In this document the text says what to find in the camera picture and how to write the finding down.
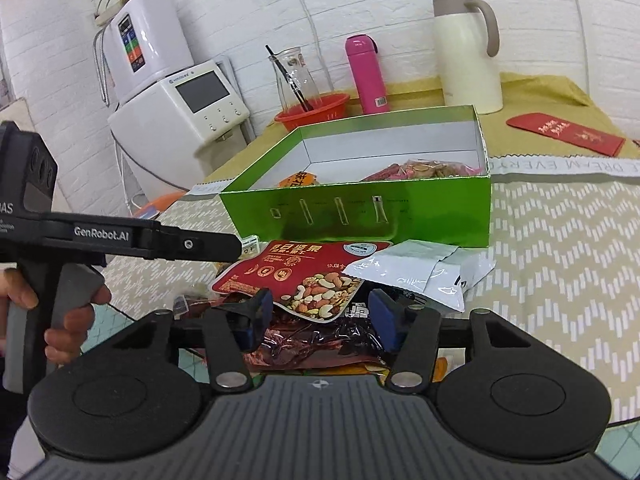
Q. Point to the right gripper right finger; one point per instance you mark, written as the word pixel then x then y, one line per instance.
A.
pixel 410 336

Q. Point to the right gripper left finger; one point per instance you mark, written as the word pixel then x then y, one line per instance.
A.
pixel 230 331

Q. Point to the dark red foil snack bag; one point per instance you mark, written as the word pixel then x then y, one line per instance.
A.
pixel 292 344

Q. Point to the white foil snack packet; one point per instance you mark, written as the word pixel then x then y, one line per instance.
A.
pixel 439 272

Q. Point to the red mixed nuts bag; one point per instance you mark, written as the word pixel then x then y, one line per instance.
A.
pixel 307 279

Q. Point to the orange stool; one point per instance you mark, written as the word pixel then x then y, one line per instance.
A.
pixel 156 207

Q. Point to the green cardboard box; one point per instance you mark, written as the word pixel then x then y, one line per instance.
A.
pixel 454 211

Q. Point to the white screen appliance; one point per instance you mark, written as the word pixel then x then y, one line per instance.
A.
pixel 178 131

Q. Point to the pink snack packet in box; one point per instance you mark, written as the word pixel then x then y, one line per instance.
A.
pixel 418 169

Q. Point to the orange snack packet in box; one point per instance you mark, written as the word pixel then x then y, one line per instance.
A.
pixel 298 180

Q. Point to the beige chevron mat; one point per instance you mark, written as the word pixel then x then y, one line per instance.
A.
pixel 564 237

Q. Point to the white water purifier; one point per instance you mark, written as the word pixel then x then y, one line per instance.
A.
pixel 143 44

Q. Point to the red plastic basket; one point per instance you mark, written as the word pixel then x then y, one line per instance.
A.
pixel 329 106

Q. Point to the black stirring stick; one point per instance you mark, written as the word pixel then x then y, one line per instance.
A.
pixel 290 80

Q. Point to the red envelope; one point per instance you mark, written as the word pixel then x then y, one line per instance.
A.
pixel 563 130

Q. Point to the olive yellow tablecloth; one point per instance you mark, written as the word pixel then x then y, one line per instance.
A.
pixel 522 94

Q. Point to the glass carafe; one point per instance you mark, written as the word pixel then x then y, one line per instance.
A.
pixel 295 77

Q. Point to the pink water bottle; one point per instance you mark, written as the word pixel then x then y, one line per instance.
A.
pixel 362 54

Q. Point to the cream thermos jug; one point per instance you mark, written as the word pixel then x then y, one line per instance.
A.
pixel 467 40

